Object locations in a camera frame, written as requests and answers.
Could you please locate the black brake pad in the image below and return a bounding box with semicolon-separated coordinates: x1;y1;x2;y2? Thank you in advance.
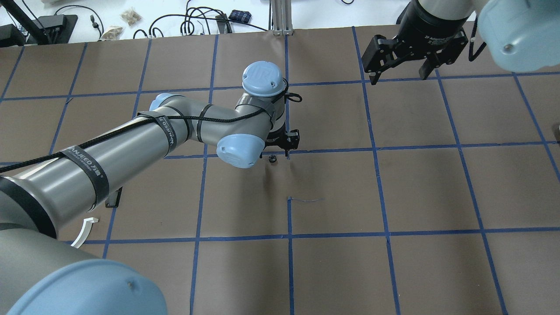
105;187;123;209

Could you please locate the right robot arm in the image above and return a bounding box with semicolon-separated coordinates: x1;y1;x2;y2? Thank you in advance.
361;0;560;84

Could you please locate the snack packet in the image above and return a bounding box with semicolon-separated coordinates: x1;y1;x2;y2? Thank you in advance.
100;26;123;41
120;8;142;26

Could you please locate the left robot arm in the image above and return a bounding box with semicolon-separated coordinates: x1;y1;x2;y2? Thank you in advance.
1;60;299;315

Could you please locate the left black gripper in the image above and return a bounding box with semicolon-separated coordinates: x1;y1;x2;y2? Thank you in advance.
263;121;300;159

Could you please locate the aluminium frame post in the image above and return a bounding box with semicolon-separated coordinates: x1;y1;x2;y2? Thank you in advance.
269;0;294;36

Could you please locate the white curved plastic part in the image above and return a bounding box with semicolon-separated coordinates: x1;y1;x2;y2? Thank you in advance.
70;217;99;249

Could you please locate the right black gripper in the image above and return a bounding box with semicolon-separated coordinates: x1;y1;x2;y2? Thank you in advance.
361;0;468;85

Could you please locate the black power adapter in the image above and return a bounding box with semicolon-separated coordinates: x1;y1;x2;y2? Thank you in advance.
228;10;252;24

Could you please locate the black monitor stand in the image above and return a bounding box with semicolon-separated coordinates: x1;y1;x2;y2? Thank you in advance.
0;0;78;48

